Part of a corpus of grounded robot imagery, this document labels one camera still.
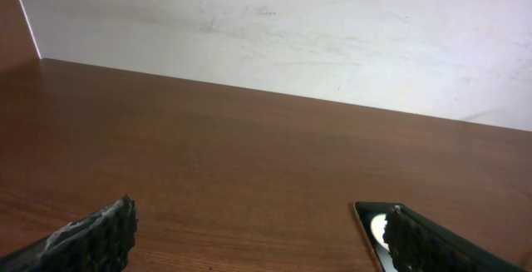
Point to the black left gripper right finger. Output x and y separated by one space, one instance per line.
417 244

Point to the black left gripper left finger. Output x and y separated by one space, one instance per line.
99 242

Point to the black flip smartphone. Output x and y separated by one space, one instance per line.
371 216

